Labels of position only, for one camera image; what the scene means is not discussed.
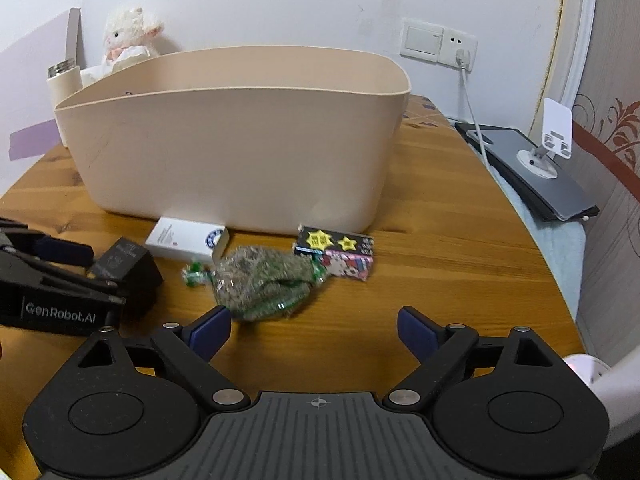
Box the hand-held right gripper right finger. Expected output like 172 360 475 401
382 306 566 411

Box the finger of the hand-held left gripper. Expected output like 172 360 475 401
0 217 96 269
0 250 127 307

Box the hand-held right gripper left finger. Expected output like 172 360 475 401
65 305 251 413

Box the small black box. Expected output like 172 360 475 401
86 236 164 311

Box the green bag of dried herbs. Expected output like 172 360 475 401
181 246 331 323

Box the beige plastic basket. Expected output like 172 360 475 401
53 48 412 236

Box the pink cartoon box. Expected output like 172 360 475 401
312 249 375 282

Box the white box with blue seal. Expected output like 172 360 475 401
145 217 231 263

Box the black box with yellow stars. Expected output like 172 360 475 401
292 225 376 259

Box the light blue cloth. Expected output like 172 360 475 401
487 160 589 322

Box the white thermos cup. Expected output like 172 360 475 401
46 60 84 148

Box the black laptop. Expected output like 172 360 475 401
454 121 601 224

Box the lavender board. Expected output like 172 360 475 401
0 8 82 162

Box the grey laptop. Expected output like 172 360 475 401
466 128 601 222

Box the white plastic stool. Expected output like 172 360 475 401
562 352 640 463

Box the patterned brown mat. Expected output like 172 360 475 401
400 95 447 132

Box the white plush lamb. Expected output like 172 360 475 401
101 6 166 64

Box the white phone stand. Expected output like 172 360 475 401
516 97 575 181

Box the white power cable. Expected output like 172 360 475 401
460 67 494 170

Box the white wall switch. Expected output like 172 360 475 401
400 17 444 64

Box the white wall outlet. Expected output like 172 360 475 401
439 27 479 72

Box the white door frame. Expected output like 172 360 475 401
552 0 603 111

